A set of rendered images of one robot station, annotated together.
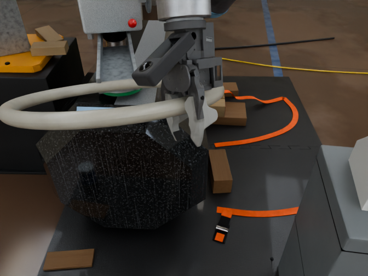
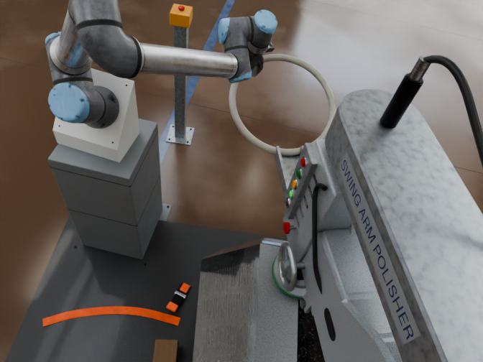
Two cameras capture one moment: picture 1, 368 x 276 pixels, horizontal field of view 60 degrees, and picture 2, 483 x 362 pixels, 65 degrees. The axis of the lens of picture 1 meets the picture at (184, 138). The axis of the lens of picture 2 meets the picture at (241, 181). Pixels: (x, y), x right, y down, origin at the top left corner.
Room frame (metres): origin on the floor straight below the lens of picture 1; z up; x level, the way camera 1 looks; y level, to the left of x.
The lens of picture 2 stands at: (1.95, -0.10, 2.28)
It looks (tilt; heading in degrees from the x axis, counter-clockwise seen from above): 51 degrees down; 174
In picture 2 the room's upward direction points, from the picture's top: 12 degrees clockwise
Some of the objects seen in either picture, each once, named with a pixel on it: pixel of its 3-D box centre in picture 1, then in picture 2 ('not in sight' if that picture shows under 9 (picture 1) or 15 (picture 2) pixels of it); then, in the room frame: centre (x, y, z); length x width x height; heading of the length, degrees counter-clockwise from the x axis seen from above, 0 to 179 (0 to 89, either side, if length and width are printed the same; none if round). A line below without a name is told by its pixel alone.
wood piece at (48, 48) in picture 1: (50, 48); not in sight; (1.85, 0.81, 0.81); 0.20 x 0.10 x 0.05; 97
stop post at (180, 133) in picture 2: not in sight; (180, 81); (-0.25, -0.44, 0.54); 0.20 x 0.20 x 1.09; 89
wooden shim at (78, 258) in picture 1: (69, 259); not in sight; (0.92, 0.61, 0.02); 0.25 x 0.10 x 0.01; 95
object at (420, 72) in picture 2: not in sight; (405, 93); (1.28, 0.28, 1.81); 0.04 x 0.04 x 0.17
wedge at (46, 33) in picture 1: (49, 34); not in sight; (2.07, 0.89, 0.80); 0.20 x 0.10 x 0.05; 43
